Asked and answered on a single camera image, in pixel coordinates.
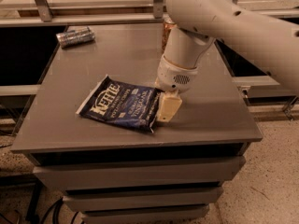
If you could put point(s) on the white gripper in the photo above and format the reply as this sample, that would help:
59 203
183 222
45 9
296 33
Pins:
174 76

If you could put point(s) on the middle grey drawer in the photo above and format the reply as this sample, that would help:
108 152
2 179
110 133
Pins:
142 199

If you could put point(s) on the metal window frame rail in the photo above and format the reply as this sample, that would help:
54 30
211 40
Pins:
93 6

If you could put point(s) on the grey drawer cabinet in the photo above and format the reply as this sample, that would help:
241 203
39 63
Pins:
86 131

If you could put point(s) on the bottom grey drawer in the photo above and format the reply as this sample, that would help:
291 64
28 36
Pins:
145 214

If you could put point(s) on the silver blue redbull can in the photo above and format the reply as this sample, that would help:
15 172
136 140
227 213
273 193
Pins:
75 37

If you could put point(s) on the blue Kettle chip bag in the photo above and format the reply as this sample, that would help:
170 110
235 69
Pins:
122 104

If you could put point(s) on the top grey drawer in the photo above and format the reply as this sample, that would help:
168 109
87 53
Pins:
139 173

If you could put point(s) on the grey drawer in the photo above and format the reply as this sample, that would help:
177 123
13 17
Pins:
139 173
142 199
145 214

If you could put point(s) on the orange soda can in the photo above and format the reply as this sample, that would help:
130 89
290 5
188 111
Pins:
168 26

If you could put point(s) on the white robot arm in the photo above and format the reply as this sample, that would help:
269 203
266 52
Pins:
270 44

